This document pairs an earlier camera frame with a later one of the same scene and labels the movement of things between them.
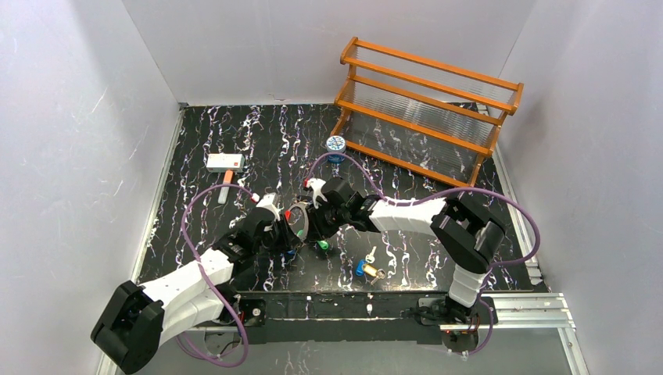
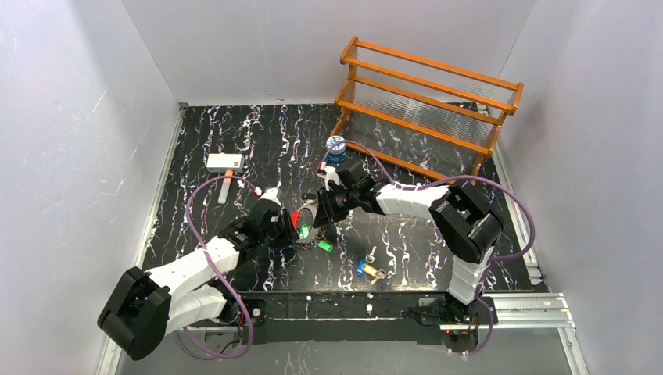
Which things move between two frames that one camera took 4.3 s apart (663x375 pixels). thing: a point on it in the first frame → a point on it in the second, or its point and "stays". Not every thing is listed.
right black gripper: (319, 223) → (323, 208)
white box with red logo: (225, 162) stays
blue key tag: (360, 269) stays
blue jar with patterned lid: (335, 144) stays
